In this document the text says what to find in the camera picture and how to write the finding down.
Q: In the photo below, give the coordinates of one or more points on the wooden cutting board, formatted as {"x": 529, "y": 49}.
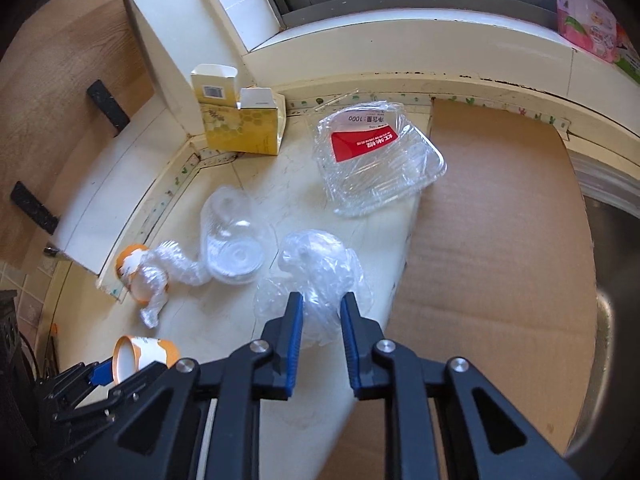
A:
{"x": 51, "y": 130}

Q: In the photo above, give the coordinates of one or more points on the crumpled clear plastic wrap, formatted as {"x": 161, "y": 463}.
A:
{"x": 180, "y": 269}

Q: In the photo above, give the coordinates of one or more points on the clear plastic bag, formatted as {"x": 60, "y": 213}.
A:
{"x": 320, "y": 267}

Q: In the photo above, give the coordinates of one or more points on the clear plastic clamshell box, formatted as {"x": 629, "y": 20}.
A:
{"x": 371, "y": 154}

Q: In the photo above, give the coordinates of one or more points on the steel sink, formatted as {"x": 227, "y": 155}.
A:
{"x": 606, "y": 439}

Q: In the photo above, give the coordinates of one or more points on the brown cardboard sheet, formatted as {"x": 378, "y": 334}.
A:
{"x": 500, "y": 271}

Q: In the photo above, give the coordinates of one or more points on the yellow honeycomb box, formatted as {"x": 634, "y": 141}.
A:
{"x": 246, "y": 120}

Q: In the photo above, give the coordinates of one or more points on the orange white paper cup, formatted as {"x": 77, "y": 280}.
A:
{"x": 144, "y": 279}

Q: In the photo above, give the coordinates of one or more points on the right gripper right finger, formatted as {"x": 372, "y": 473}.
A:
{"x": 442, "y": 420}

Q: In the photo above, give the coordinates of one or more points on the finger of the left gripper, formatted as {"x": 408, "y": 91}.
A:
{"x": 102, "y": 373}
{"x": 132, "y": 387}

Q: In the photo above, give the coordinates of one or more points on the clear plastic round lid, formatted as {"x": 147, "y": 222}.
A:
{"x": 236, "y": 238}

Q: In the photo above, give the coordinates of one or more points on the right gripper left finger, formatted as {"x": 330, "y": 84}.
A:
{"x": 204, "y": 417}

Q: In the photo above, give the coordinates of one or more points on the pink snack bag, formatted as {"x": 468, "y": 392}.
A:
{"x": 591, "y": 25}

